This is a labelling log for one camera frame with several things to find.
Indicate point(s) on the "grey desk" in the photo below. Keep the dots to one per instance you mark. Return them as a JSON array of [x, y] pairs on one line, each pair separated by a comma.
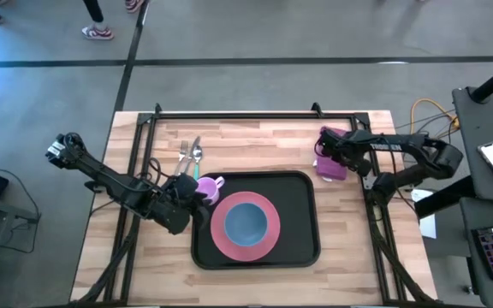
[[486, 128]]

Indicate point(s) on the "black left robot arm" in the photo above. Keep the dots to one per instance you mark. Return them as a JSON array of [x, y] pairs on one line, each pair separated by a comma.
[[105, 179]]

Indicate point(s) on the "pink plate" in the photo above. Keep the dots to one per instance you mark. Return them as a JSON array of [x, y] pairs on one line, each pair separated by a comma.
[[246, 253]]

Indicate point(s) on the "grey side table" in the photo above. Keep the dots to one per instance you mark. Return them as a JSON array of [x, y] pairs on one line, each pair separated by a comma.
[[2, 209]]

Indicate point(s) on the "black aluminium rig frame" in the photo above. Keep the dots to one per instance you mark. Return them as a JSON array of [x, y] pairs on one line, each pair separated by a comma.
[[251, 116]]

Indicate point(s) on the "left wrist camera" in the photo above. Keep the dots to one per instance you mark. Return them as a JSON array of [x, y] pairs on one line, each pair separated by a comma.
[[186, 183]]

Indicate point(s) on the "black plastic tray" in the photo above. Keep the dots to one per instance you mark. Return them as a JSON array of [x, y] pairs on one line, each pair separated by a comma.
[[302, 205]]

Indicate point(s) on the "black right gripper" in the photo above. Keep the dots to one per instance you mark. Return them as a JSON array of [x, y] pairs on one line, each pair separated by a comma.
[[349, 149]]

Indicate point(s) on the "white paper sheet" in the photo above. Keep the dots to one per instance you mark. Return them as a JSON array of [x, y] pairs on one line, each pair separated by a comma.
[[427, 222]]

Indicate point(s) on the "silver fork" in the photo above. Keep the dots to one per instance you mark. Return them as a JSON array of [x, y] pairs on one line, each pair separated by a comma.
[[182, 152]]

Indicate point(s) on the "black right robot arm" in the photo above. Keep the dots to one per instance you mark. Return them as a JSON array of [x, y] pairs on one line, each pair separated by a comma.
[[409, 149]]

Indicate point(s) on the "light purple mug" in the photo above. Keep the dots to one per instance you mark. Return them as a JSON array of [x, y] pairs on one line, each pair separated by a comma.
[[210, 188]]

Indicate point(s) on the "blue bowl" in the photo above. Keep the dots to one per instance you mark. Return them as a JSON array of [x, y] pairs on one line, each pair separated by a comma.
[[246, 224]]

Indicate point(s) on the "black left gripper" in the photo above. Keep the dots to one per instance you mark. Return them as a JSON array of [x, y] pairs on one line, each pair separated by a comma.
[[171, 211]]

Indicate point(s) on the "purple cloth napkin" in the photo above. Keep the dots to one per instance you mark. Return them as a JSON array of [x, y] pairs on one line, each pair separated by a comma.
[[330, 169]]

